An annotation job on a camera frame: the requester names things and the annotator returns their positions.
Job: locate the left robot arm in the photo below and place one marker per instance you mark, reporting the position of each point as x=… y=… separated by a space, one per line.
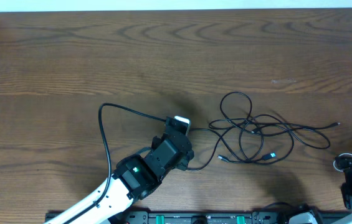
x=134 y=179

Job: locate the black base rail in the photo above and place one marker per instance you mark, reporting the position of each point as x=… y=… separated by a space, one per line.
x=278 y=212

